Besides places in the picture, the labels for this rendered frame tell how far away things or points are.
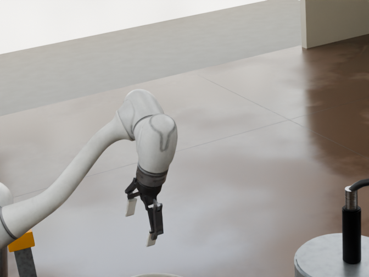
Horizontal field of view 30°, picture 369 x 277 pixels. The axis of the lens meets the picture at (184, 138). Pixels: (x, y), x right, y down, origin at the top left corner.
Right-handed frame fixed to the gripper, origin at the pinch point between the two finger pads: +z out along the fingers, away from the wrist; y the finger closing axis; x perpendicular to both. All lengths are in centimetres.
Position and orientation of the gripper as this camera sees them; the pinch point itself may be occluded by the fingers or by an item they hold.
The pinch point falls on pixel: (140, 227)
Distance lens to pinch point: 214.2
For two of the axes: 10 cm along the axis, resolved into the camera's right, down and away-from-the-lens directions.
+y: 5.1, 6.0, -6.2
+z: -1.9, 7.8, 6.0
